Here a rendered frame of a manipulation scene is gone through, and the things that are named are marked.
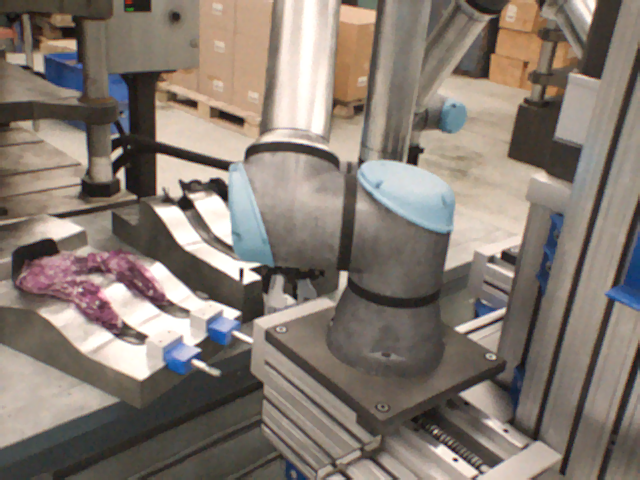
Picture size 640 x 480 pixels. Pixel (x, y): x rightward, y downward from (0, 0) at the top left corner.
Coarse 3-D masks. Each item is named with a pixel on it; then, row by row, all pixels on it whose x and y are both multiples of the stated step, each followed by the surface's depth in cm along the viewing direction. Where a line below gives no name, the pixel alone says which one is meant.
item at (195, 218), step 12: (180, 180) 162; (192, 180) 164; (216, 180) 168; (168, 192) 159; (216, 192) 164; (228, 192) 167; (180, 204) 169; (192, 204) 158; (228, 204) 163; (192, 216) 157; (204, 228) 156; (204, 240) 152; (216, 240) 154; (228, 252) 149
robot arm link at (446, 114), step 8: (440, 96) 163; (432, 104) 159; (440, 104) 160; (448, 104) 160; (456, 104) 159; (464, 104) 161; (432, 112) 159; (440, 112) 160; (448, 112) 159; (456, 112) 160; (464, 112) 162; (432, 120) 159; (440, 120) 160; (448, 120) 160; (456, 120) 161; (464, 120) 163; (424, 128) 160; (432, 128) 162; (440, 128) 162; (448, 128) 161; (456, 128) 162
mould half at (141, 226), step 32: (192, 192) 163; (128, 224) 164; (160, 224) 153; (224, 224) 158; (160, 256) 157; (192, 256) 147; (224, 256) 146; (192, 288) 150; (224, 288) 141; (256, 288) 138; (288, 288) 145; (320, 288) 152
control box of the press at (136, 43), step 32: (128, 0) 192; (160, 0) 199; (192, 0) 205; (128, 32) 196; (160, 32) 202; (192, 32) 209; (128, 64) 199; (160, 64) 205; (192, 64) 212; (128, 96) 214
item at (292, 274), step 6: (282, 270) 131; (288, 270) 128; (294, 270) 127; (300, 270) 129; (306, 270) 130; (312, 270) 130; (318, 270) 131; (324, 270) 131; (288, 276) 129; (294, 276) 127; (300, 276) 129; (306, 276) 130; (312, 276) 130; (318, 276) 131; (324, 276) 132; (294, 282) 127
